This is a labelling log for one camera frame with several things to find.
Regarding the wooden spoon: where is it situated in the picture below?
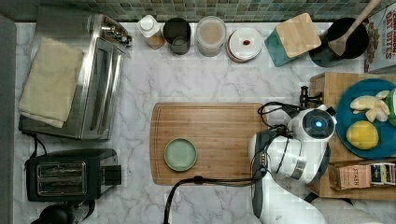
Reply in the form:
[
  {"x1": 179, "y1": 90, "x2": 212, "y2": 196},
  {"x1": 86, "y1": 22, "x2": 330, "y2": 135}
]
[{"x1": 329, "y1": 0, "x2": 381, "y2": 56}]

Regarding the small green plate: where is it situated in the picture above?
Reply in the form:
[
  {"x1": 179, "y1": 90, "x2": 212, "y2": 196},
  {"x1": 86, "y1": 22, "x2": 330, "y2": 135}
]
[{"x1": 164, "y1": 138, "x2": 197, "y2": 172}]

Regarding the wooden drawer cabinet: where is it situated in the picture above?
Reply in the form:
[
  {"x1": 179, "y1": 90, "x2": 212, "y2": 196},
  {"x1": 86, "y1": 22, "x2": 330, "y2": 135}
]
[{"x1": 308, "y1": 72, "x2": 395, "y2": 201}]

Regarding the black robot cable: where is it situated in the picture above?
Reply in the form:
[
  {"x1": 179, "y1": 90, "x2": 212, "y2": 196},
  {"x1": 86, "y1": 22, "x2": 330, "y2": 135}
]
[{"x1": 163, "y1": 101, "x2": 303, "y2": 224}]

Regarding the black drawer handle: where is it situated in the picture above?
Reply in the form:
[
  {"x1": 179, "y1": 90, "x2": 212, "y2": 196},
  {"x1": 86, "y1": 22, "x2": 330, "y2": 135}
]
[{"x1": 299, "y1": 86, "x2": 323, "y2": 107}]

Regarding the stash tea box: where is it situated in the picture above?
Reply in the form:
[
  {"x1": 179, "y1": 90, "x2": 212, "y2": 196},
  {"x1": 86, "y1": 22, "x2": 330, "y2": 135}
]
[{"x1": 328, "y1": 160, "x2": 395, "y2": 190}]

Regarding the clear glass jar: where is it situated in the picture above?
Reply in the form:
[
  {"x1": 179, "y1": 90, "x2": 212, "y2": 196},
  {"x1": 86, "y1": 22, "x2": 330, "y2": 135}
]
[{"x1": 196, "y1": 16, "x2": 226, "y2": 57}]

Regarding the black utensil holder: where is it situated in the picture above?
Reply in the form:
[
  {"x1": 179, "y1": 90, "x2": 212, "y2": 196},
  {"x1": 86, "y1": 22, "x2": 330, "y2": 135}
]
[{"x1": 308, "y1": 17, "x2": 370, "y2": 68}]

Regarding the white lidded bowl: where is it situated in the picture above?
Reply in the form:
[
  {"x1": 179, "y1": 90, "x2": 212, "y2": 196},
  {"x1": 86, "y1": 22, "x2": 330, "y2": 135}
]
[{"x1": 226, "y1": 28, "x2": 262, "y2": 63}]

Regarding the stainless steel toaster oven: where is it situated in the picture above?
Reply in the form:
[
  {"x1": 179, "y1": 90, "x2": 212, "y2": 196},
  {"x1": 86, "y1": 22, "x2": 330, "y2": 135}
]
[{"x1": 19, "y1": 8, "x2": 132, "y2": 140}]

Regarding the beige folded towel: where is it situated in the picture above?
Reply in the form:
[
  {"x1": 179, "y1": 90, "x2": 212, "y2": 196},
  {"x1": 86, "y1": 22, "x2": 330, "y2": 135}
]
[{"x1": 19, "y1": 37, "x2": 84, "y2": 128}]

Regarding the toaster oven power cord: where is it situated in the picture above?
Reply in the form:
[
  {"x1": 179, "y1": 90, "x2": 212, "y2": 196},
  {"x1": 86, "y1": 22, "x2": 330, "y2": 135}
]
[{"x1": 21, "y1": 132, "x2": 48, "y2": 159}]

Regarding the green vegetable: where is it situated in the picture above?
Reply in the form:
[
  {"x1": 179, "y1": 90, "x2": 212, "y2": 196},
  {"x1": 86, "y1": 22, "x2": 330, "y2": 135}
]
[{"x1": 386, "y1": 88, "x2": 396, "y2": 126}]

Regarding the white cap bottle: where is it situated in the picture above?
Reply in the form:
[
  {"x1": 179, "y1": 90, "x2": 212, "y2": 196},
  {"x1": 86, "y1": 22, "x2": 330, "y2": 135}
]
[{"x1": 137, "y1": 15, "x2": 164, "y2": 49}]

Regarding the dark grey cup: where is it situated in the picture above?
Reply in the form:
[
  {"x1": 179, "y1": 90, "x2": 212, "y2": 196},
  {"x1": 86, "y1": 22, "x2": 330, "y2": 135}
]
[{"x1": 163, "y1": 18, "x2": 191, "y2": 55}]

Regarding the pale ginger root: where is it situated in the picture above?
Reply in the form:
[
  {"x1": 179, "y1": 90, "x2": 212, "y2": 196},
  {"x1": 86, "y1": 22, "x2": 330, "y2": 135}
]
[{"x1": 349, "y1": 91, "x2": 390, "y2": 122}]

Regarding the wooden cutting board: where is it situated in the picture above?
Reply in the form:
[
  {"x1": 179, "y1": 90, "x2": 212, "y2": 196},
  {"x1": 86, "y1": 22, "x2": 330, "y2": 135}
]
[{"x1": 149, "y1": 103, "x2": 264, "y2": 186}]

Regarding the black kettle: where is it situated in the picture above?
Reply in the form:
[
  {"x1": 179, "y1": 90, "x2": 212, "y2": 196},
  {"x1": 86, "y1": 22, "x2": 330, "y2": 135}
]
[{"x1": 31, "y1": 200, "x2": 95, "y2": 224}]

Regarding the cinnamon oat bites cereal box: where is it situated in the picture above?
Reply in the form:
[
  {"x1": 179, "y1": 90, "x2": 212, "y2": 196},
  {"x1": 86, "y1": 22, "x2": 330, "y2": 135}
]
[{"x1": 364, "y1": 4, "x2": 396, "y2": 74}]

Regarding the teal box with wooden lid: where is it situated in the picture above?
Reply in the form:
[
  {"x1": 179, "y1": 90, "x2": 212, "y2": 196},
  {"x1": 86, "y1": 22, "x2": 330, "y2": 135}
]
[{"x1": 264, "y1": 13, "x2": 321, "y2": 67}]

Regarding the black two-slot toaster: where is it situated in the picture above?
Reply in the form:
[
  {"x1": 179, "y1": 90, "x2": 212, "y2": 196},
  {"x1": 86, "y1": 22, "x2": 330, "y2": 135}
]
[{"x1": 25, "y1": 148, "x2": 121, "y2": 202}]

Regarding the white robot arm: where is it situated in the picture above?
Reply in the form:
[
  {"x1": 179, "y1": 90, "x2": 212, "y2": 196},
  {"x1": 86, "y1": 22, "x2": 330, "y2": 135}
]
[{"x1": 248, "y1": 105, "x2": 336, "y2": 224}]

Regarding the yellow lemon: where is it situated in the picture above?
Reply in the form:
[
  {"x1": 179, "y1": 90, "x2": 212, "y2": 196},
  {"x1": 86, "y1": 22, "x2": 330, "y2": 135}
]
[{"x1": 346, "y1": 120, "x2": 379, "y2": 150}]

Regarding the blue plate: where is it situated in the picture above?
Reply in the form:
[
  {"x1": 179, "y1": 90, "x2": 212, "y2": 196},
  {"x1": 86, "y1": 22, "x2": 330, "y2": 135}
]
[{"x1": 336, "y1": 78, "x2": 396, "y2": 160}]

